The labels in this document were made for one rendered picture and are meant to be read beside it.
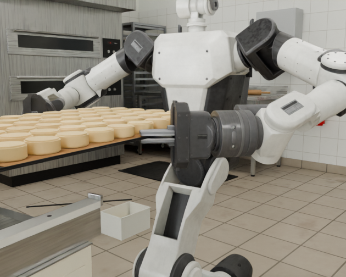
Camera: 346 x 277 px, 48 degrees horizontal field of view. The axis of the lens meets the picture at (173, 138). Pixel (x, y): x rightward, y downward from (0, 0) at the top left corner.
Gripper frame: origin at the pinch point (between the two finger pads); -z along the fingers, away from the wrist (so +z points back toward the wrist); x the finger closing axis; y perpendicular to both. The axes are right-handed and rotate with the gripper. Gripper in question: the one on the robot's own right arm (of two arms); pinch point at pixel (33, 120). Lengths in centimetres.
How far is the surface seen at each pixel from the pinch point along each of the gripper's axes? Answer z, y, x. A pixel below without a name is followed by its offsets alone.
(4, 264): -51, 2, -13
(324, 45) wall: 299, 275, 45
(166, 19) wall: 492, 134, 94
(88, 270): -41.5, 12.5, -20.0
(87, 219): -40.1, 12.5, -12.0
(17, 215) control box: -24.9, -0.6, -15.8
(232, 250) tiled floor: 120, 101, -99
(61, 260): -45.1, 8.7, -16.2
